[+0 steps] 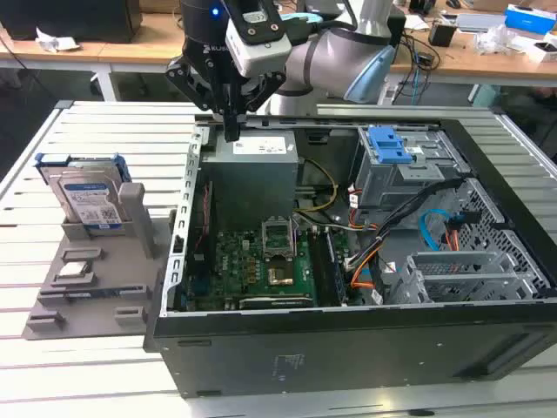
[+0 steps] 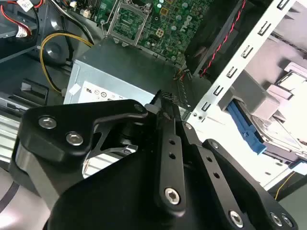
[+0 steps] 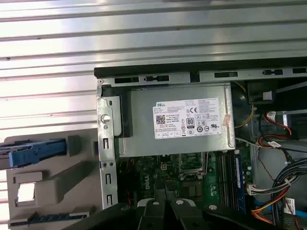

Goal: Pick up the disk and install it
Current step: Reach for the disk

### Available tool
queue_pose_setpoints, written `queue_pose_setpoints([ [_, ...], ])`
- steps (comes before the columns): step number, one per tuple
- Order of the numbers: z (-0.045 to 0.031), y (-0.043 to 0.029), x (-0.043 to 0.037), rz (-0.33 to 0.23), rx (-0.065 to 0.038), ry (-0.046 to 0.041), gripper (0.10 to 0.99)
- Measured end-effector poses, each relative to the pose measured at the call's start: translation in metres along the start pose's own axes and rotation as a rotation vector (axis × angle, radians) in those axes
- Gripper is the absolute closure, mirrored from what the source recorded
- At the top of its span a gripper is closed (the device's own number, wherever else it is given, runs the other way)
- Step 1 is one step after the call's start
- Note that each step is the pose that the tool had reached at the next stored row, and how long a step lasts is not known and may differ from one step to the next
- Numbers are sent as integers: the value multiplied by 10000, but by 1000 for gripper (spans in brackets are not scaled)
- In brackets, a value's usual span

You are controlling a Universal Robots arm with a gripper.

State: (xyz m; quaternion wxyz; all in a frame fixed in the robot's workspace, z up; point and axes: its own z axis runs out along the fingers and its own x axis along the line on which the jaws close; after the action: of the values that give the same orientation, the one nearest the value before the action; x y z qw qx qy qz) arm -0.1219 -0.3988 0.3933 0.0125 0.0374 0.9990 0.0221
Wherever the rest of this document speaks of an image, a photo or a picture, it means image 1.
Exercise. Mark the small black box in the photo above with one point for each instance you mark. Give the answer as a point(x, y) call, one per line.
point(441, 35)

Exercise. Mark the crumpled white paper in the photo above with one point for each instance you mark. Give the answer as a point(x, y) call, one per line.
point(56, 41)

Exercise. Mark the black case fan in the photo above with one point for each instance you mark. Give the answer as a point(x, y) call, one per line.
point(203, 226)

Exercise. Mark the blue plastic drive bracket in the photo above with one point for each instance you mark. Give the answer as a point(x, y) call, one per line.
point(387, 148)

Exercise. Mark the silver laptop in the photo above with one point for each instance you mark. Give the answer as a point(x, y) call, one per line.
point(478, 22)

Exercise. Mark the bare disk with blue label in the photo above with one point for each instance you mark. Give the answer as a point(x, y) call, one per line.
point(87, 200)

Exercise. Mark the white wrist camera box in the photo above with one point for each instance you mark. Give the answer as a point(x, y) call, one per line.
point(257, 48)

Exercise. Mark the silver CPU chip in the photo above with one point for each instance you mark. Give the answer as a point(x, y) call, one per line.
point(73, 271)

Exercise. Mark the grey metal drive cage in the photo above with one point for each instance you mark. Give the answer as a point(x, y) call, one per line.
point(391, 187)

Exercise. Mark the black PC case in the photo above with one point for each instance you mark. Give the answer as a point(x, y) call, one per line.
point(348, 348)

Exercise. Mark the grey metal disk bay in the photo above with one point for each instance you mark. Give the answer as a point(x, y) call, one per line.
point(457, 278)

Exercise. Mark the crumpled clear plastic bags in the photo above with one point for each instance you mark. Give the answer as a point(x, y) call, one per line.
point(496, 39)

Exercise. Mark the green motherboard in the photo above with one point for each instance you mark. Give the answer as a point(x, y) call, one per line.
point(243, 265)

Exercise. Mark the blue cardboard box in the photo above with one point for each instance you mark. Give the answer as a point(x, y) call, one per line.
point(531, 17)

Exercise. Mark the black graphics card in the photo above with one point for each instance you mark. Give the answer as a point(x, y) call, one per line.
point(270, 302)

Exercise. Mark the large black box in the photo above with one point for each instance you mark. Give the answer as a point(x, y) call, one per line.
point(65, 19)

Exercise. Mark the hard disk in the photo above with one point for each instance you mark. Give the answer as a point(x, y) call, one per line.
point(78, 165)

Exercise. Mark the CPU socket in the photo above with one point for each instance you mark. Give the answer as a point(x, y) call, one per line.
point(279, 275)

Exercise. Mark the RAM stick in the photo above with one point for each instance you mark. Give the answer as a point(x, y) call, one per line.
point(335, 270)
point(104, 292)

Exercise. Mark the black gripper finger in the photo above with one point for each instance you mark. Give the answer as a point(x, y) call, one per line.
point(270, 87)
point(178, 72)

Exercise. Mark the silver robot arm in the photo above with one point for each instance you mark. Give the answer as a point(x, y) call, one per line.
point(322, 56)

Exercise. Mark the grey power supply unit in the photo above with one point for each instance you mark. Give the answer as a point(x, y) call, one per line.
point(248, 183)

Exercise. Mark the long wooden desk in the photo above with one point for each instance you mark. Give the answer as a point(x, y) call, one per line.
point(130, 52)

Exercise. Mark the grey parts rack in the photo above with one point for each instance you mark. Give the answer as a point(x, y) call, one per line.
point(100, 313)

